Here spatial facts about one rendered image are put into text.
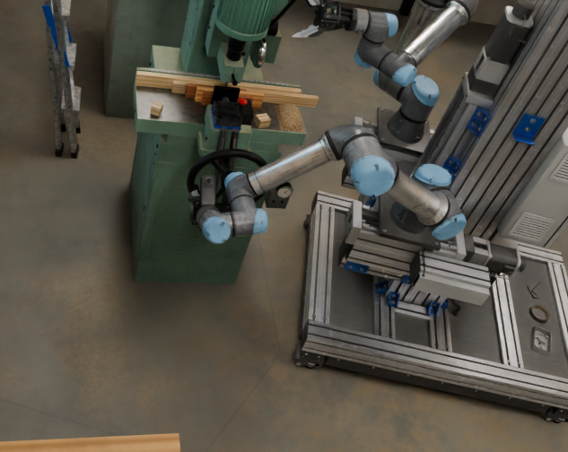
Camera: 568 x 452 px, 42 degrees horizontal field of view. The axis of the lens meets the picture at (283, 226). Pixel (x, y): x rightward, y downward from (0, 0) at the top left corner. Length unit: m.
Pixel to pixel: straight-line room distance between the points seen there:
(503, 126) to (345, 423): 1.31
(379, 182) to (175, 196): 0.96
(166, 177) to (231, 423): 0.97
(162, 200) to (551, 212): 1.42
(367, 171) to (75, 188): 1.78
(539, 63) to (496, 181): 0.49
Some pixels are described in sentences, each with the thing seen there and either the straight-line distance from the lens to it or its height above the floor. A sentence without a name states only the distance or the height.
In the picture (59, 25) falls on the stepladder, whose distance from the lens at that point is 3.20.
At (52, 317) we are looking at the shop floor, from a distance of 3.05.
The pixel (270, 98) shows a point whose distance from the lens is 2.72.
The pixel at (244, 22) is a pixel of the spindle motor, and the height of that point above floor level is 1.26.
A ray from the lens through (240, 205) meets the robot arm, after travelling 2.18.
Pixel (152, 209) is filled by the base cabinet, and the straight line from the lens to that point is 2.83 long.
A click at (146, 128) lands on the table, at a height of 0.86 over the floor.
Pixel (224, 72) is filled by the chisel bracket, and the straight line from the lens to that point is 2.56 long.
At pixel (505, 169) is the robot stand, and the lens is 2.69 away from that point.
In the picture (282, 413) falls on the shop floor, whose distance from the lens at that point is 2.97.
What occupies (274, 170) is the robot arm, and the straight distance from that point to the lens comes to 2.20.
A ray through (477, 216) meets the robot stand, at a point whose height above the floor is 0.79.
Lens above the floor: 2.52
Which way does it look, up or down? 45 degrees down
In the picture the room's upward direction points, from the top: 22 degrees clockwise
